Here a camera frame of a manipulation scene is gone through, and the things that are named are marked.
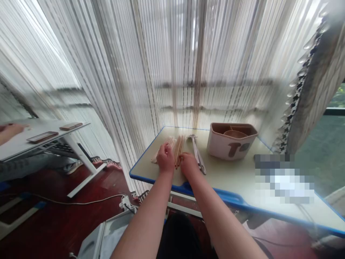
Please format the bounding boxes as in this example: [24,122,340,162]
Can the person's right hand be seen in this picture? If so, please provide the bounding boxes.
[179,152,203,179]

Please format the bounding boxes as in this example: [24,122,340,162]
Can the person's left hand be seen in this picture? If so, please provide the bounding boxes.
[156,142,175,174]

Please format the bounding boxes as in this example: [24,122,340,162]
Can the bundle of pale wooden chopsticks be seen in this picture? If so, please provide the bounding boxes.
[151,136,177,164]

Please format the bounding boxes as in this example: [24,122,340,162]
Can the bundle of brown wooden chopsticks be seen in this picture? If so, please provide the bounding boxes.
[174,135,186,170]

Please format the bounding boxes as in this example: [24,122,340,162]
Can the metal skimmer ladle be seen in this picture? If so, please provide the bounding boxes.
[186,134,207,176]

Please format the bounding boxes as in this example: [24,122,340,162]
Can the beige cutlery holder mushroom print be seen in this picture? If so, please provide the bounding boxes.
[206,122,259,162]

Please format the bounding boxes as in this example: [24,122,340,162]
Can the beige desk with blue edge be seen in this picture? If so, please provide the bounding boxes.
[129,126,345,239]

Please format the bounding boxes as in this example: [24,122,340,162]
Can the person's body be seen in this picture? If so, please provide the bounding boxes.
[156,211,219,259]

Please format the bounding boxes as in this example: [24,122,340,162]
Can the brown rectangular tray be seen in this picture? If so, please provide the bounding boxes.
[59,122,83,132]
[26,131,59,144]

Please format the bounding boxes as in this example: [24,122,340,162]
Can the white plastic box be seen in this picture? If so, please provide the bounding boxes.
[77,208,142,259]

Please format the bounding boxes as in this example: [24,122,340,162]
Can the white folding table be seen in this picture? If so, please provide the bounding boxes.
[0,120,107,199]

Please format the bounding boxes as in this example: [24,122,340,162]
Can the patterned beige drape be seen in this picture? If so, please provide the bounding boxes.
[271,0,345,156]

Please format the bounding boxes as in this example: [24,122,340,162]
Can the window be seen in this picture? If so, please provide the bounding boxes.
[292,81,345,197]

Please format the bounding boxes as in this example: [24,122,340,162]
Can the white string curtain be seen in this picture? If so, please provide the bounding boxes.
[0,0,328,195]

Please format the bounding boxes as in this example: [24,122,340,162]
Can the white cable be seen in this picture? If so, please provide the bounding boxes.
[24,193,126,206]

